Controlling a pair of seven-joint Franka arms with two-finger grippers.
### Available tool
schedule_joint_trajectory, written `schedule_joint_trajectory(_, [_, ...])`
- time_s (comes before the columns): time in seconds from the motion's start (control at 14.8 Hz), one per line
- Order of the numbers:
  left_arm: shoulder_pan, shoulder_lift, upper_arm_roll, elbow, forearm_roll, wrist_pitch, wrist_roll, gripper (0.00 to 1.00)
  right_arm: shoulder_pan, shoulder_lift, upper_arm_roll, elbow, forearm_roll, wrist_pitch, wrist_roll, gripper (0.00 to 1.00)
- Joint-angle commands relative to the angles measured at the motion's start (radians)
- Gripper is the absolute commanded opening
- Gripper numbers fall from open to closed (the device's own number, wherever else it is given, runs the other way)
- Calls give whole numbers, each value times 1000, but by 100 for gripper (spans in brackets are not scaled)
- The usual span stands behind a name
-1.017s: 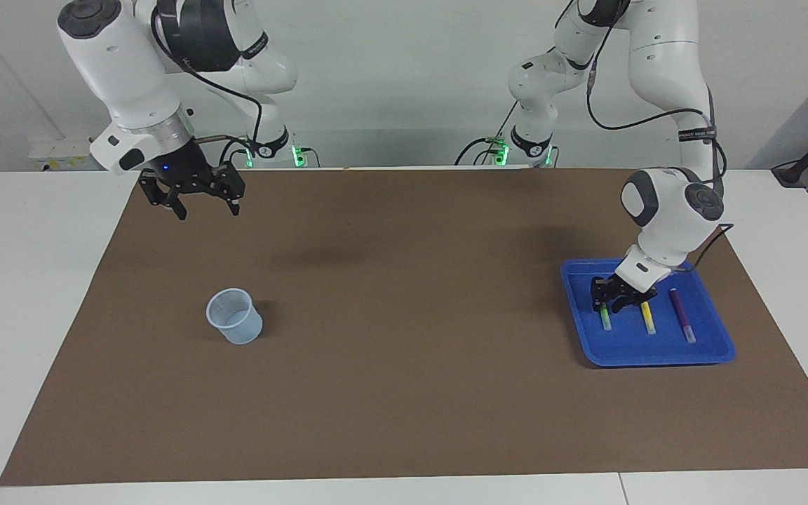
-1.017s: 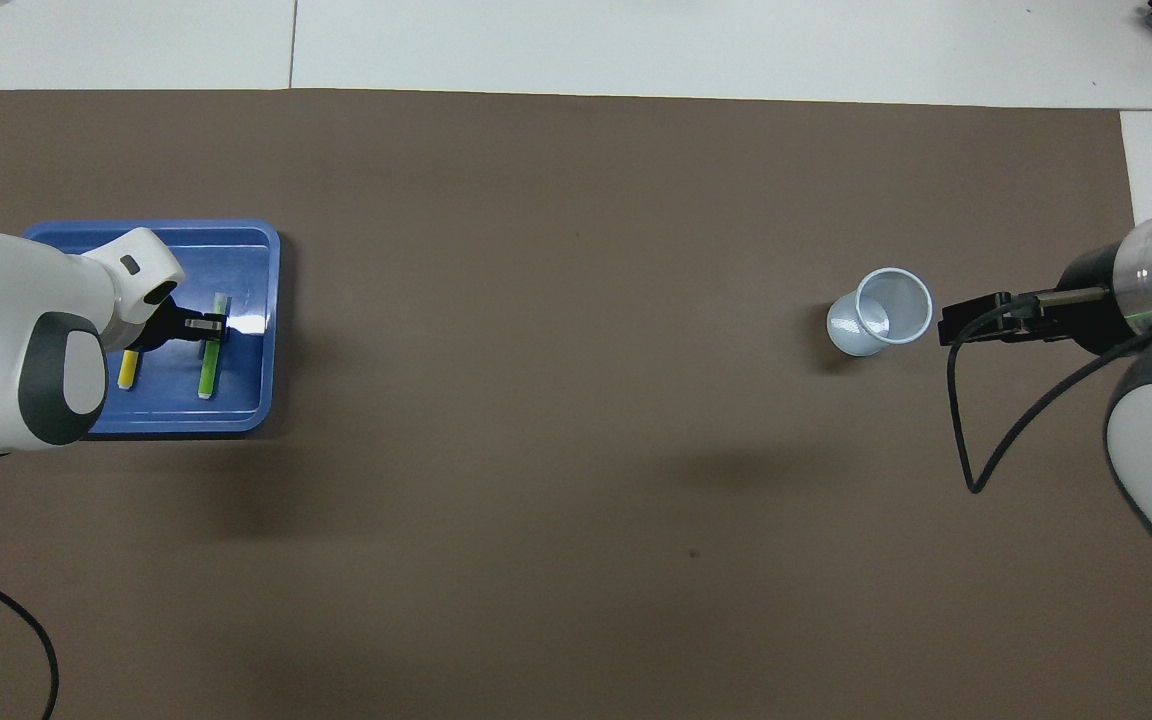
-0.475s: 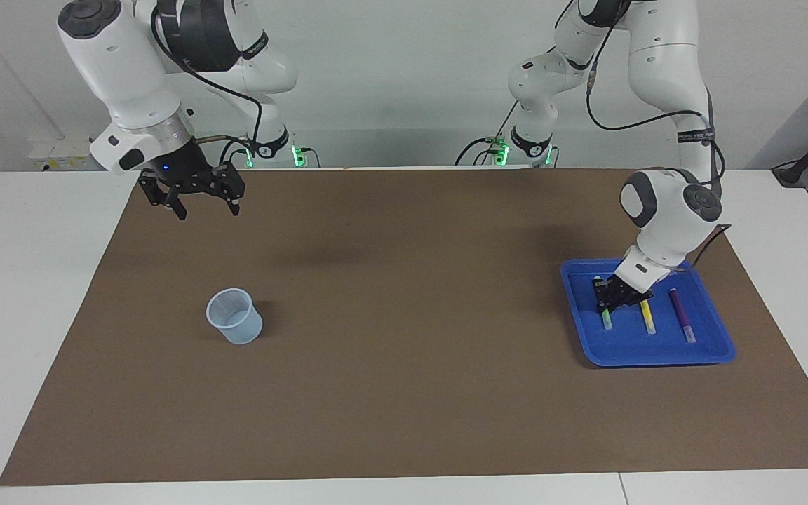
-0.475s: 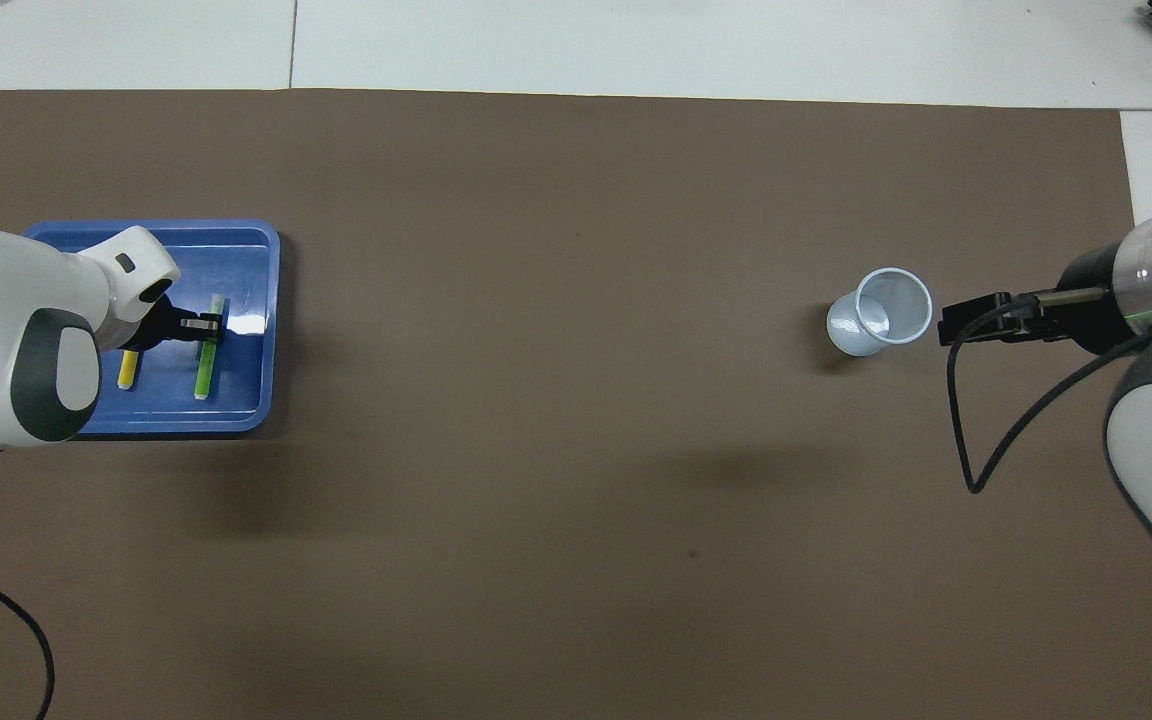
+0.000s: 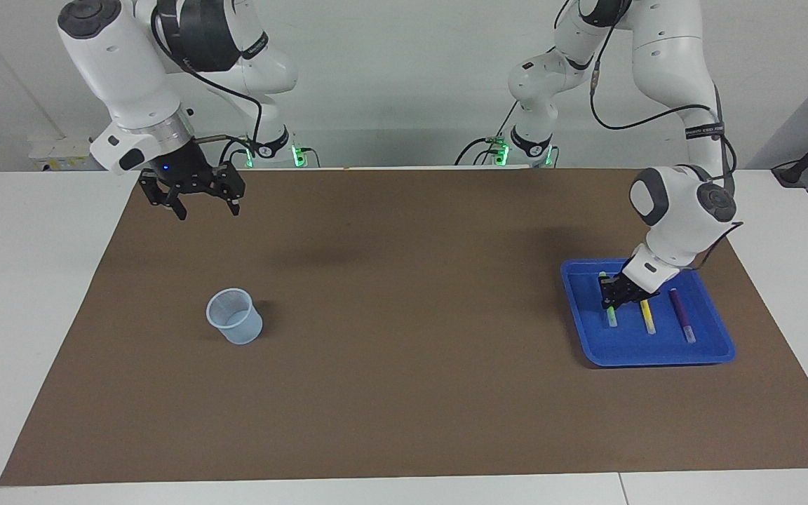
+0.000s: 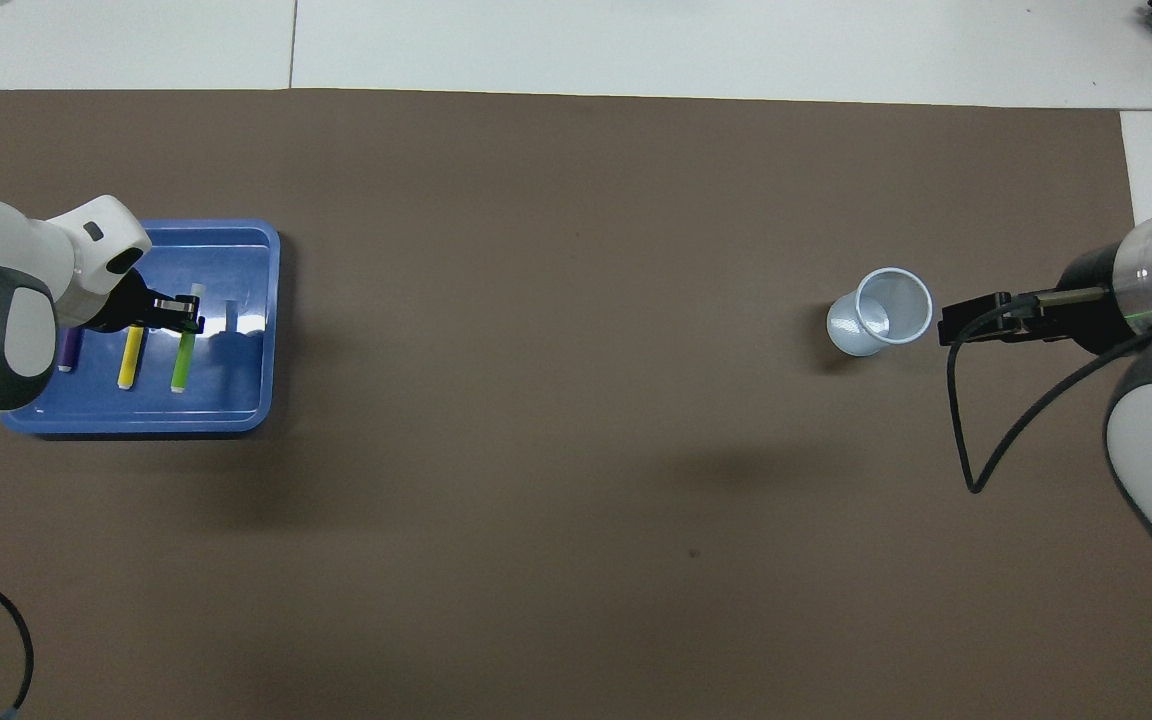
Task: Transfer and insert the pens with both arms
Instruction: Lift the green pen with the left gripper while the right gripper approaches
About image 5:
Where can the brown table mat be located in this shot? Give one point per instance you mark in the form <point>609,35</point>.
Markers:
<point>404,393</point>

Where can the translucent plastic cup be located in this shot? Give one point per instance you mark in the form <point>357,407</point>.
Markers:
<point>236,319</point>

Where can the white power strip box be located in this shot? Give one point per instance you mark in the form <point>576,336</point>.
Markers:
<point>53,160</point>

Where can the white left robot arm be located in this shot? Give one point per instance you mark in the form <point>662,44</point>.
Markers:
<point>677,210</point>

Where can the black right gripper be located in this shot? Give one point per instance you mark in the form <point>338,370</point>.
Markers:
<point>179,172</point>

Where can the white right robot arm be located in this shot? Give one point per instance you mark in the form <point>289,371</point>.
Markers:
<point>123,70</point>

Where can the yellow pen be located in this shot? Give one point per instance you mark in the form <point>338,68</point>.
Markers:
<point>648,321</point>

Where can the blue plastic tray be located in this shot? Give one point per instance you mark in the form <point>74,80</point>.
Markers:
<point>628,347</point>

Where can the purple pen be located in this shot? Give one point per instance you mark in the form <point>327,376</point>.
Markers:
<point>682,315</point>

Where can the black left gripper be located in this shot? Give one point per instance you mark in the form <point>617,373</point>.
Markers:
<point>634,289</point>

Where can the green pen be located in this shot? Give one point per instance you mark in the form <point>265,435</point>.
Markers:
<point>612,317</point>

